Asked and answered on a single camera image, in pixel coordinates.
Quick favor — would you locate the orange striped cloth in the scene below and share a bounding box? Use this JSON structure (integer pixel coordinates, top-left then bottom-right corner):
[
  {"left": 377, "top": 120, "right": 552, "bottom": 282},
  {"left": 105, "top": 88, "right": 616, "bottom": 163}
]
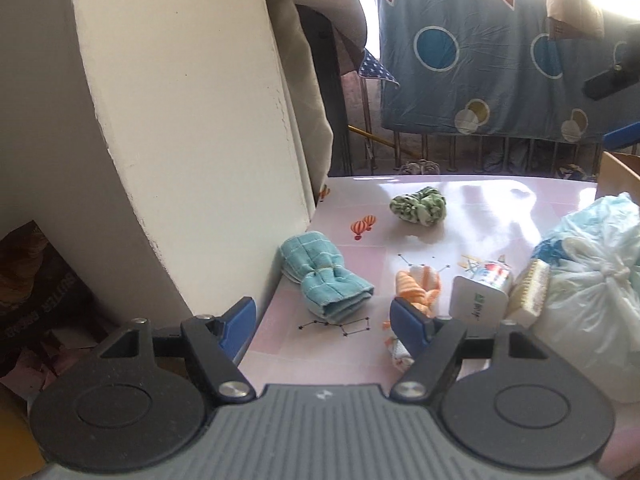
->
[{"left": 395, "top": 266, "right": 442, "bottom": 318}]

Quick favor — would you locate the teal checkered towel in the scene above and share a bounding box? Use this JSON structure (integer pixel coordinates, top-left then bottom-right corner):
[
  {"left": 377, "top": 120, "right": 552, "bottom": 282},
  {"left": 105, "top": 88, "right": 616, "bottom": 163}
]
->
[{"left": 280, "top": 231, "right": 374, "bottom": 324}]

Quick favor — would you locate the red white snack packet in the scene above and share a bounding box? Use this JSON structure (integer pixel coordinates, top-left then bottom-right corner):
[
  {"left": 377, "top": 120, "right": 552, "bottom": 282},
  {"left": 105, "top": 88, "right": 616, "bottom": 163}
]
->
[{"left": 382, "top": 321, "right": 414, "bottom": 372}]

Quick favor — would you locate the cardboard box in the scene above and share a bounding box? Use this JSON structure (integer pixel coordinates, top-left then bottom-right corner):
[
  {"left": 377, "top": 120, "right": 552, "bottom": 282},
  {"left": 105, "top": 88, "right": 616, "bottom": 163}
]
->
[{"left": 596, "top": 152, "right": 640, "bottom": 205}]

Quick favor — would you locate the white small carton box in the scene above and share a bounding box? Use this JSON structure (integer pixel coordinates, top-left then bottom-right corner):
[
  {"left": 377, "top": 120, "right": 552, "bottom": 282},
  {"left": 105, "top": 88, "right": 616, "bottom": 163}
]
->
[{"left": 449, "top": 260, "right": 513, "bottom": 328}]

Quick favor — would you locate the gold wrapped box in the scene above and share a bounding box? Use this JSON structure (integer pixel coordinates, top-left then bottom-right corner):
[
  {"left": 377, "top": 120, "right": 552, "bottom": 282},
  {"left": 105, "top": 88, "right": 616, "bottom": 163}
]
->
[{"left": 504, "top": 258, "right": 550, "bottom": 328}]

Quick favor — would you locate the green tie-dye scrunchie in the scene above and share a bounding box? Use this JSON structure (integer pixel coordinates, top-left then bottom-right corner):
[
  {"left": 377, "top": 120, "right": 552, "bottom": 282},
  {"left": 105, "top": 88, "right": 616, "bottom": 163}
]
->
[{"left": 390, "top": 186, "right": 447, "bottom": 226}]

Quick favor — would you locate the blue patterned hanging sheet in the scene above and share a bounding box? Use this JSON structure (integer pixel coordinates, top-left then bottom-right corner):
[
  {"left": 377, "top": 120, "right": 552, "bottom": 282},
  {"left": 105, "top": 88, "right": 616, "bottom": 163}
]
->
[{"left": 378, "top": 0, "right": 639, "bottom": 143}]

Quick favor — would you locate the pair of slippers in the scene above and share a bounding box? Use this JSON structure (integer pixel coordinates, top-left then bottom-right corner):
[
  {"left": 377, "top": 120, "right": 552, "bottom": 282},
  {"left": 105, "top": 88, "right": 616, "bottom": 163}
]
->
[{"left": 398, "top": 159, "right": 440, "bottom": 176}]

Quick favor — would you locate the white tied plastic bag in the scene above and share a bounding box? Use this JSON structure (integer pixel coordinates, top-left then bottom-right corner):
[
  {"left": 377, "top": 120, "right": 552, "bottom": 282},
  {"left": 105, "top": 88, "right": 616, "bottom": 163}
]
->
[{"left": 533, "top": 192, "right": 639, "bottom": 403}]

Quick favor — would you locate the beige curtain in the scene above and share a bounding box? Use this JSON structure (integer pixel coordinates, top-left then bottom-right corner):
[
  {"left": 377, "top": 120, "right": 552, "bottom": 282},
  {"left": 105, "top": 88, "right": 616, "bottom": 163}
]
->
[{"left": 266, "top": 0, "right": 367, "bottom": 196}]

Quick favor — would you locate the yellow broom handle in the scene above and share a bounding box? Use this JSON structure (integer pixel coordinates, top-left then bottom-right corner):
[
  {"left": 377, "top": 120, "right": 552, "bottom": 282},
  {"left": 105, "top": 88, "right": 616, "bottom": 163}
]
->
[{"left": 348, "top": 125, "right": 421, "bottom": 159}]

